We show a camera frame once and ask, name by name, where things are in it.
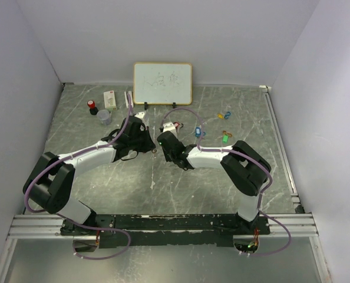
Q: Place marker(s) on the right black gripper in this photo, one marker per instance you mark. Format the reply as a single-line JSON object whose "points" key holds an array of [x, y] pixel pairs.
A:
{"points": [[167, 158]]}

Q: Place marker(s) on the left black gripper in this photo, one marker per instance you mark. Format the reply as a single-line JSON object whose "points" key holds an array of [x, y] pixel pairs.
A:
{"points": [[149, 144]]}

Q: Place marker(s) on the green tag key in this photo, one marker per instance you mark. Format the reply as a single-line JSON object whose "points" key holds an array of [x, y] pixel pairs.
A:
{"points": [[225, 138]]}

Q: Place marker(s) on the blue tag key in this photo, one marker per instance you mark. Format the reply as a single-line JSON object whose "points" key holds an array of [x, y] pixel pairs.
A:
{"points": [[198, 132]]}

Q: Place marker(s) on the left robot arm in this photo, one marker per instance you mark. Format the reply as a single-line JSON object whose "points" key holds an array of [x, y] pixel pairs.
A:
{"points": [[50, 182]]}

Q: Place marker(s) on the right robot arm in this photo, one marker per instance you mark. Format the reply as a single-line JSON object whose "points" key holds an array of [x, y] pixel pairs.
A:
{"points": [[246, 168]]}

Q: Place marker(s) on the clear plastic cup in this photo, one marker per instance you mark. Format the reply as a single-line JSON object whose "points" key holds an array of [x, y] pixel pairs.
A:
{"points": [[104, 116]]}

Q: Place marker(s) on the white green box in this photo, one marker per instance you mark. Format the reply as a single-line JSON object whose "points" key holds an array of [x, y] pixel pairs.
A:
{"points": [[109, 100]]}

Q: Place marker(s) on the red black stamp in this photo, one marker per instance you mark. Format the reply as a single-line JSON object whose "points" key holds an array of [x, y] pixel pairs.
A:
{"points": [[92, 107]]}

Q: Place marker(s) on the small whiteboard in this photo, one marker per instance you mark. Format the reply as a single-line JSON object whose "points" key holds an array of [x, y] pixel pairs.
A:
{"points": [[161, 83]]}

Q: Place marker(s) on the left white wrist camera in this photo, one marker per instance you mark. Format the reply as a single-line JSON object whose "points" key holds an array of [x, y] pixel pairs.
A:
{"points": [[143, 116]]}

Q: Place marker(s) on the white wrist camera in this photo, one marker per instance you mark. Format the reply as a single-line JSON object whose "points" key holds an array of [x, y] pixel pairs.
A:
{"points": [[143, 116], [169, 126]]}

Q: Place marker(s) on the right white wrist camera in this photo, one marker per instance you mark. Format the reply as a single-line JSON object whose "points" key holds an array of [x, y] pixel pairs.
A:
{"points": [[169, 126]]}

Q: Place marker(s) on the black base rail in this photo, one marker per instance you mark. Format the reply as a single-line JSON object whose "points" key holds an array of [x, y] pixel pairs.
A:
{"points": [[160, 230]]}

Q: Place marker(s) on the right aluminium side rail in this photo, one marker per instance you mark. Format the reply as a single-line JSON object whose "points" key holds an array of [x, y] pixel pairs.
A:
{"points": [[278, 132]]}

